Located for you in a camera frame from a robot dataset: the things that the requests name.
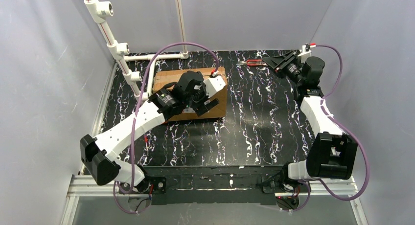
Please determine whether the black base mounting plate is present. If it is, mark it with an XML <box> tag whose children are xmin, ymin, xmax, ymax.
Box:
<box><xmin>130</xmin><ymin>165</ymin><xmax>307</xmax><ymax>205</ymax></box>

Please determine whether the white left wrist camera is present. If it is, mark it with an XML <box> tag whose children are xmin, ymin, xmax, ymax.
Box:
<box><xmin>203</xmin><ymin>71</ymin><xmax>226</xmax><ymax>98</ymax></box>

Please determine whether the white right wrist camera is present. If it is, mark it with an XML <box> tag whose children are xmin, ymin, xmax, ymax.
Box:
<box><xmin>298</xmin><ymin>43</ymin><xmax>316</xmax><ymax>60</ymax></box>

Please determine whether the white pvc pipe frame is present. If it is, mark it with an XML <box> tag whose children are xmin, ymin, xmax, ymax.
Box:
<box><xmin>83</xmin><ymin>0</ymin><xmax>188</xmax><ymax>99</ymax></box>

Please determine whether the blue red small screwdriver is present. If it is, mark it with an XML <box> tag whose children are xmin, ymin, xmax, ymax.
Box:
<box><xmin>143</xmin><ymin>135</ymin><xmax>150</xmax><ymax>153</ymax></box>

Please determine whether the red black utility knife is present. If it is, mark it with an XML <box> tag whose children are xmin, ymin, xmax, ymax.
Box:
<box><xmin>236</xmin><ymin>59</ymin><xmax>268</xmax><ymax>67</ymax></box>

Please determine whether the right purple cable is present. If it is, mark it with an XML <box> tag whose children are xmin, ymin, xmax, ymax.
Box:
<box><xmin>311</xmin><ymin>45</ymin><xmax>371</xmax><ymax>202</ymax></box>

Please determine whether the brown cardboard express box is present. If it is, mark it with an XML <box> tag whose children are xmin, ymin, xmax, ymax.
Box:
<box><xmin>149</xmin><ymin>67</ymin><xmax>228</xmax><ymax>122</ymax></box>

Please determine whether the purple cable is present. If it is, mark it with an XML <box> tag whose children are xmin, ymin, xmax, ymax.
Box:
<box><xmin>113</xmin><ymin>42</ymin><xmax>221</xmax><ymax>215</ymax></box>
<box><xmin>311</xmin><ymin>45</ymin><xmax>371</xmax><ymax>202</ymax></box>

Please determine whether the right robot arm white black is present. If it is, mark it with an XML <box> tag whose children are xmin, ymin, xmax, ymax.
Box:
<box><xmin>262</xmin><ymin>51</ymin><xmax>358</xmax><ymax>180</ymax></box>

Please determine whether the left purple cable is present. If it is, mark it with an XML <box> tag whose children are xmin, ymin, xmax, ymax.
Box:
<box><xmin>113</xmin><ymin>42</ymin><xmax>221</xmax><ymax>215</ymax></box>

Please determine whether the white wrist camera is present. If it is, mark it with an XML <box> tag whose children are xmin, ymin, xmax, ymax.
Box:
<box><xmin>298</xmin><ymin>43</ymin><xmax>316</xmax><ymax>60</ymax></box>
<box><xmin>203</xmin><ymin>71</ymin><xmax>226</xmax><ymax>98</ymax></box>

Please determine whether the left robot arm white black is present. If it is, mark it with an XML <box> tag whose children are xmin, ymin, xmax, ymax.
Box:
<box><xmin>80</xmin><ymin>71</ymin><xmax>226</xmax><ymax>187</ymax></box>

